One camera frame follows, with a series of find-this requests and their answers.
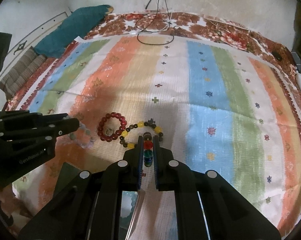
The dark wooden jewelry box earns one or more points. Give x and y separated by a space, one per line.
67 173

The striped colourful bed cover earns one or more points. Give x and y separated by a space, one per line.
219 109

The small black object on bed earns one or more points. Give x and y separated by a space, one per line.
277 56

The teal cloth pillow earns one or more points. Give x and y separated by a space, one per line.
78 24

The white headboard panel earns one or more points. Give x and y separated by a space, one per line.
31 40

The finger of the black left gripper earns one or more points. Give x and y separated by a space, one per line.
57 128
53 117

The person's left hand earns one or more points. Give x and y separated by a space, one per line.
9 204

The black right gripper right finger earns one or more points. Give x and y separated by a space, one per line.
170 174

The grey striped folded blanket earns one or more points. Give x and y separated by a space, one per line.
20 73

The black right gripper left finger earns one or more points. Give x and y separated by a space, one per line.
126 174

